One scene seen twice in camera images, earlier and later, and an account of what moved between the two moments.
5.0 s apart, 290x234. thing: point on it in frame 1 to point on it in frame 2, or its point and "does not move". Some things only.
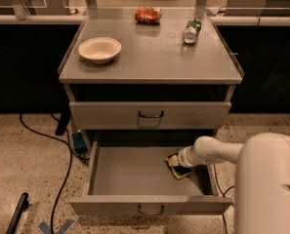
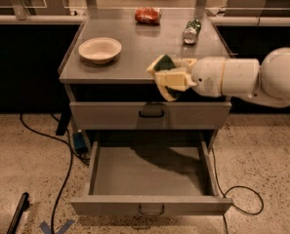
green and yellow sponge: x=178 y=170 to x=172 y=78
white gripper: x=185 y=158 to x=207 y=75
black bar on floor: x=22 y=206 does not move
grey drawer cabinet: x=145 y=84 does not move
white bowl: x=100 y=50 does not move
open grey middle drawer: x=133 y=178 does not move
